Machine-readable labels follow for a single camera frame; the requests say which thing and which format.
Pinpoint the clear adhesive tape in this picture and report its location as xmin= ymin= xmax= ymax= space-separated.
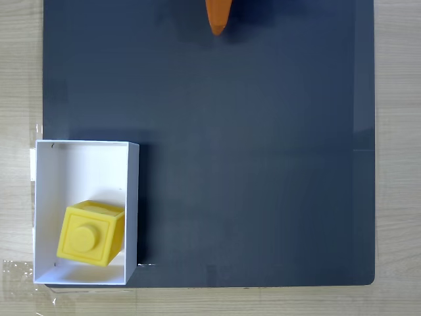
xmin=2 ymin=259 xmax=66 ymax=307

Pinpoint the white open cardboard box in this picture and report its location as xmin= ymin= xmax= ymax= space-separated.
xmin=34 ymin=140 xmax=140 ymax=286

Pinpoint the dark grey textured mat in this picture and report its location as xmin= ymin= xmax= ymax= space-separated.
xmin=42 ymin=0 xmax=376 ymax=289

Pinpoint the yellow toy block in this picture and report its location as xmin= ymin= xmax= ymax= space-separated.
xmin=56 ymin=199 xmax=126 ymax=267

